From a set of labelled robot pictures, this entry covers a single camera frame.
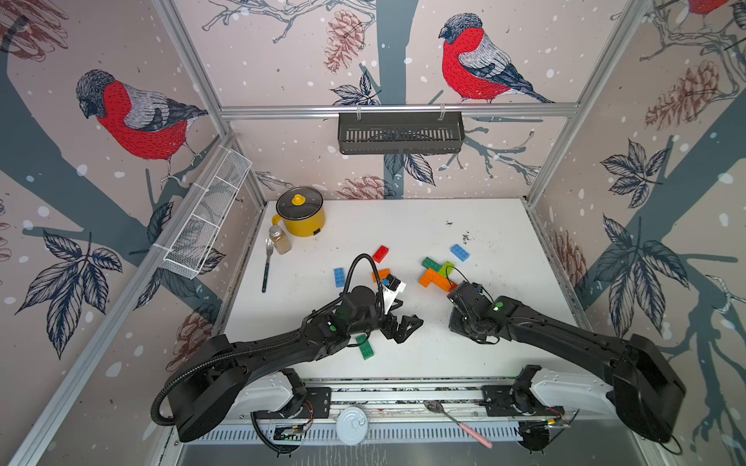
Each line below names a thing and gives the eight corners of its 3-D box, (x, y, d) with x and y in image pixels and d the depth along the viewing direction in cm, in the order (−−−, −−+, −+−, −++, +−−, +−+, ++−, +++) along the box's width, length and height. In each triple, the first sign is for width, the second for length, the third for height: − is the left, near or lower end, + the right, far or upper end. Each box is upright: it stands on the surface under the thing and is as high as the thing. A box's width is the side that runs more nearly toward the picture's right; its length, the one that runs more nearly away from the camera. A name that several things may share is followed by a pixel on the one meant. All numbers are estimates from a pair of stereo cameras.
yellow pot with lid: (280, 238, 112) (270, 214, 101) (289, 209, 122) (280, 185, 111) (323, 238, 111) (317, 214, 101) (328, 209, 121) (322, 185, 111)
